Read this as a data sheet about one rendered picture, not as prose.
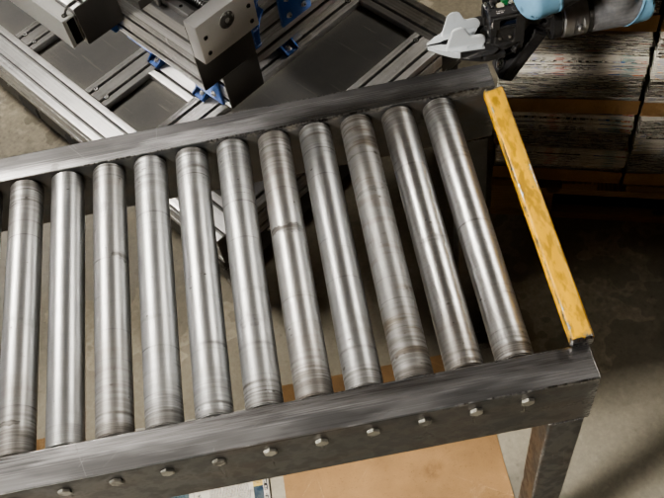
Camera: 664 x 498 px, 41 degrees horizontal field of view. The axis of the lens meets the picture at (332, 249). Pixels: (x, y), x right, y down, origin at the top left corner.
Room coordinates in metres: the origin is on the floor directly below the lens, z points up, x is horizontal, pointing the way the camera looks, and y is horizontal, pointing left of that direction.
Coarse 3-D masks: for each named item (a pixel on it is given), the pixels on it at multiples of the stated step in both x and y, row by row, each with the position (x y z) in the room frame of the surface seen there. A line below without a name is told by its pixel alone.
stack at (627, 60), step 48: (576, 48) 1.19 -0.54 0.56; (624, 48) 1.17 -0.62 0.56; (528, 96) 1.22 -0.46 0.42; (576, 96) 1.19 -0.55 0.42; (624, 96) 1.16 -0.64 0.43; (528, 144) 1.22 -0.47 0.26; (576, 144) 1.19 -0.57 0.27; (624, 144) 1.16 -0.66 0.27; (576, 192) 1.18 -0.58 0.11; (624, 192) 1.14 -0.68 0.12
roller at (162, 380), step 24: (144, 168) 0.90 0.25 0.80; (144, 192) 0.86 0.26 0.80; (168, 192) 0.87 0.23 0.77; (144, 216) 0.81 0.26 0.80; (168, 216) 0.82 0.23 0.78; (144, 240) 0.77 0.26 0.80; (168, 240) 0.77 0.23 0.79; (144, 264) 0.73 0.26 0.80; (168, 264) 0.73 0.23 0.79; (144, 288) 0.69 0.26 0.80; (168, 288) 0.69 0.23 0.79; (144, 312) 0.65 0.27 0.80; (168, 312) 0.65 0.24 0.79; (144, 336) 0.62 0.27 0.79; (168, 336) 0.61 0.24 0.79; (144, 360) 0.58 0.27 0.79; (168, 360) 0.57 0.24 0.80; (144, 384) 0.55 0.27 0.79; (168, 384) 0.54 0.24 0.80; (144, 408) 0.52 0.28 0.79; (168, 408) 0.50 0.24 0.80
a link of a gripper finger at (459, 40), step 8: (456, 32) 1.04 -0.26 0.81; (464, 32) 1.04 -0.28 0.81; (456, 40) 1.04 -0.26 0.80; (464, 40) 1.04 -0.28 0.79; (472, 40) 1.04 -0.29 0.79; (480, 40) 1.04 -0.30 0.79; (432, 48) 1.05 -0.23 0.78; (440, 48) 1.05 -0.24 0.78; (448, 48) 1.04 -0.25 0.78; (456, 48) 1.04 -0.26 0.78; (464, 48) 1.04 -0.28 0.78; (472, 48) 1.03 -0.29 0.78; (480, 48) 1.03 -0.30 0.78; (456, 56) 1.03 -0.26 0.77
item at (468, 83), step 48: (336, 96) 0.97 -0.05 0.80; (384, 96) 0.95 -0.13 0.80; (432, 96) 0.93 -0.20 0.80; (480, 96) 0.93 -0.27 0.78; (96, 144) 0.97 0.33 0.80; (144, 144) 0.95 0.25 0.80; (192, 144) 0.93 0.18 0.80; (336, 144) 0.93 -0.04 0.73; (384, 144) 0.93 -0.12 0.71; (0, 192) 0.93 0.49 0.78; (48, 192) 0.93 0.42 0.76
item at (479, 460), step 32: (288, 384) 0.89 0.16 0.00; (448, 448) 0.67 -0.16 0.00; (480, 448) 0.66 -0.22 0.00; (288, 480) 0.67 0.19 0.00; (320, 480) 0.66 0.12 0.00; (352, 480) 0.65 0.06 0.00; (384, 480) 0.63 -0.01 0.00; (416, 480) 0.62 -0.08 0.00; (448, 480) 0.61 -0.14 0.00; (480, 480) 0.59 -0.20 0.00
